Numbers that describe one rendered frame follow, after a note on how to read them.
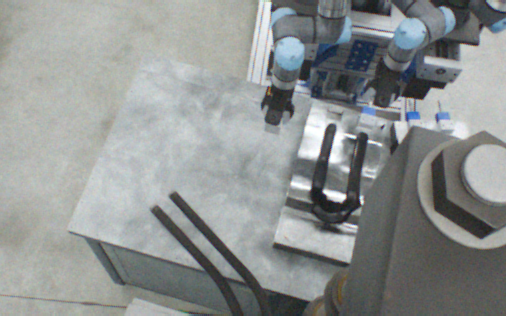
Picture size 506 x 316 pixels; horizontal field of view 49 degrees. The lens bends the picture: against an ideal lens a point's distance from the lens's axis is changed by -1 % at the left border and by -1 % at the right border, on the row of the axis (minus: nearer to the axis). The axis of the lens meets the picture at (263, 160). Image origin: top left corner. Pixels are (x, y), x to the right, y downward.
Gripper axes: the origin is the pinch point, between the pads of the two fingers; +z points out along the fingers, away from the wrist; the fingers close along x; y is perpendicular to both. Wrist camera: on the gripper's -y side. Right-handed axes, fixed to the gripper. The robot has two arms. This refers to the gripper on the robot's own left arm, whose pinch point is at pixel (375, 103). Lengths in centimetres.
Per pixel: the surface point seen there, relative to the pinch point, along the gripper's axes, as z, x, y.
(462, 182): -103, 7, -76
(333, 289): -53, 9, -75
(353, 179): 11.6, 0.1, -22.1
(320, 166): 12.4, 11.2, -20.4
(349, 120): 11.9, 5.5, -1.2
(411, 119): 13.5, -15.3, 6.9
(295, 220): 14.9, 14.5, -39.5
